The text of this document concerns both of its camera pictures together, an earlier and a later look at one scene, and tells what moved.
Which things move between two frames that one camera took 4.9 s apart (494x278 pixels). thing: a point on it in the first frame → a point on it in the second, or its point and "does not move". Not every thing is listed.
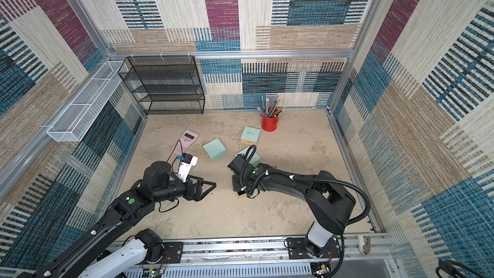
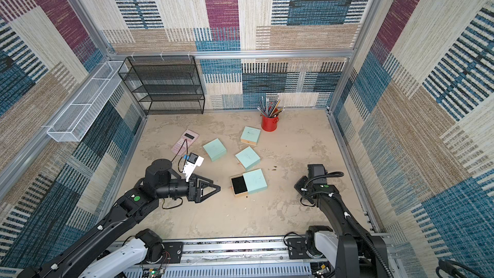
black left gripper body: [189, 195] does not move
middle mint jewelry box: [256, 159] does not move
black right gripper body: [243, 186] → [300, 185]
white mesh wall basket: [71, 127] does not move
